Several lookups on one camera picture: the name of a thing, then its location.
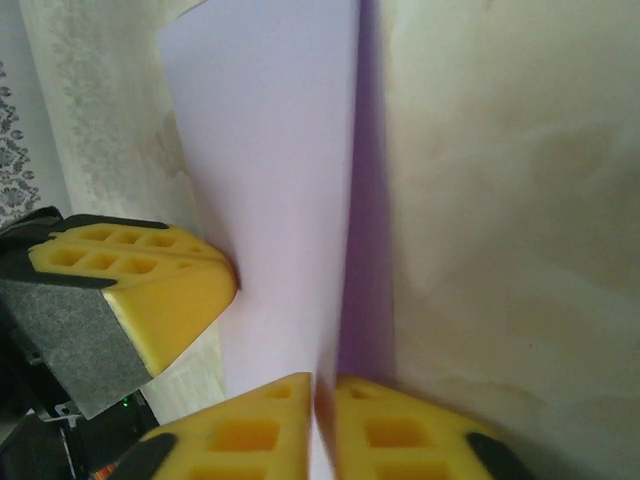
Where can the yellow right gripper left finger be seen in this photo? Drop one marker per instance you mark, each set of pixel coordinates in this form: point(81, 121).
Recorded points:
point(240, 440)

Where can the light purple paper sheet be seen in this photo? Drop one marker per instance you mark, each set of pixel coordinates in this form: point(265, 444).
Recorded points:
point(260, 150)

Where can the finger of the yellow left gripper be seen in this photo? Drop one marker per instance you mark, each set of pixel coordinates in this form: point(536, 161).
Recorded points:
point(150, 310)
point(150, 235)

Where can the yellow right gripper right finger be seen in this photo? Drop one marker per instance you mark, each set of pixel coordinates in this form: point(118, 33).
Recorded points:
point(410, 440)

